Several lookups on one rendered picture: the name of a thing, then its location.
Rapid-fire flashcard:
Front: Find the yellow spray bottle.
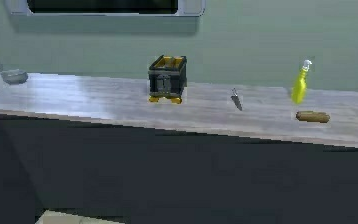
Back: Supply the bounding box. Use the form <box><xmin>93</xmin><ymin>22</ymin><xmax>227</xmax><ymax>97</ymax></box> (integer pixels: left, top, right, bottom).
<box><xmin>290</xmin><ymin>59</ymin><xmax>313</xmax><ymax>105</ymax></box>

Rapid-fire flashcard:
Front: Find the grey bowl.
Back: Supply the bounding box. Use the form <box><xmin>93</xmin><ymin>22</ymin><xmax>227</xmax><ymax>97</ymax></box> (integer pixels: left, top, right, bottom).
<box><xmin>0</xmin><ymin>68</ymin><xmax>29</xmax><ymax>85</ymax></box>

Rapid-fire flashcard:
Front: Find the dark grey kitchen counter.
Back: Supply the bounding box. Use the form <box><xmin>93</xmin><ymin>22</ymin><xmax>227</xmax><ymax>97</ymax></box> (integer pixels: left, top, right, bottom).
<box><xmin>0</xmin><ymin>72</ymin><xmax>358</xmax><ymax>224</ymax></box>

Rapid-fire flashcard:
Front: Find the black and yellow toaster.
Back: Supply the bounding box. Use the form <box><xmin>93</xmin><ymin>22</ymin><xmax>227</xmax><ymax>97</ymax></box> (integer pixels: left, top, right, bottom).
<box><xmin>148</xmin><ymin>54</ymin><xmax>188</xmax><ymax>105</ymax></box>

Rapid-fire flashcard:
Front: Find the grey knife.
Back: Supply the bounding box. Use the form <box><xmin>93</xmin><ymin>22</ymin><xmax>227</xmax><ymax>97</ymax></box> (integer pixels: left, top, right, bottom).
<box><xmin>230</xmin><ymin>87</ymin><xmax>244</xmax><ymax>112</ymax></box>

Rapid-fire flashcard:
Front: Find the white framed window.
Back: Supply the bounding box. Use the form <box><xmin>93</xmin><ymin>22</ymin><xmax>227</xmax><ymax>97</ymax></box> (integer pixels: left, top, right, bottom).
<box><xmin>5</xmin><ymin>0</ymin><xmax>207</xmax><ymax>18</ymax></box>

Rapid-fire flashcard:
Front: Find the brown bread loaf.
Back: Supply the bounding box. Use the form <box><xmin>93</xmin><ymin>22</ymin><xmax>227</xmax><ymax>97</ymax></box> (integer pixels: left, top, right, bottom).
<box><xmin>295</xmin><ymin>110</ymin><xmax>331</xmax><ymax>124</ymax></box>

